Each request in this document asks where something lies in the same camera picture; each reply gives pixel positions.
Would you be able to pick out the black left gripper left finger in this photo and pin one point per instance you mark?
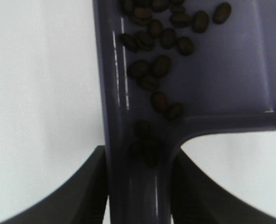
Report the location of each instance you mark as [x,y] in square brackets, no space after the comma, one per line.
[81,199]

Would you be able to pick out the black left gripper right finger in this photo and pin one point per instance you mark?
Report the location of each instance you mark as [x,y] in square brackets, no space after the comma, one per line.
[197,199]

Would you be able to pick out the purple plastic dustpan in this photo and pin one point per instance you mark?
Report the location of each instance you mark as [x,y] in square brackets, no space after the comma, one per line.
[235,82]

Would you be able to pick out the pile of coffee beans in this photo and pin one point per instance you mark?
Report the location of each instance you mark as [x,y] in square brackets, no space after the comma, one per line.
[161,69]

